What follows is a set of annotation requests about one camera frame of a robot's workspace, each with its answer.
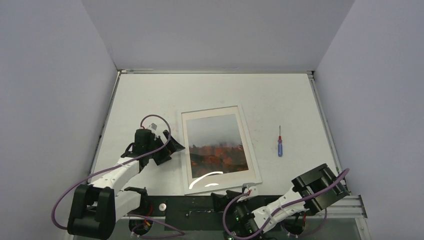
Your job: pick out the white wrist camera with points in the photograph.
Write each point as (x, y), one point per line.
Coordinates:
(249, 190)
(152, 127)

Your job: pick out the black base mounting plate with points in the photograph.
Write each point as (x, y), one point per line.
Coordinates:
(203, 213)

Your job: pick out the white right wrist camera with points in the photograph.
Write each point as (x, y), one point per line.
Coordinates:
(249, 190)

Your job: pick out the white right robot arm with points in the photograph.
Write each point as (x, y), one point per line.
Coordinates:
(311, 192)

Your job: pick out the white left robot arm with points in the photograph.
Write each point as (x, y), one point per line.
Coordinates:
(97, 206)

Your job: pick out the blue red screwdriver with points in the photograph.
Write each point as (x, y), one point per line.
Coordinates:
(279, 143)

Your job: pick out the autumn forest photo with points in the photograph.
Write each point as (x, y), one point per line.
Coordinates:
(215, 145)

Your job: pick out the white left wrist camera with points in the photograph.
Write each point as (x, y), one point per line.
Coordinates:
(152, 127)

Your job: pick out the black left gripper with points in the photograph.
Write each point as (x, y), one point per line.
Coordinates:
(172, 147)

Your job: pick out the white picture frame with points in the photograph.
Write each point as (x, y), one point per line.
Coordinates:
(217, 180)

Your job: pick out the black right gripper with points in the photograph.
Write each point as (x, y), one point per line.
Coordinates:
(230, 199)

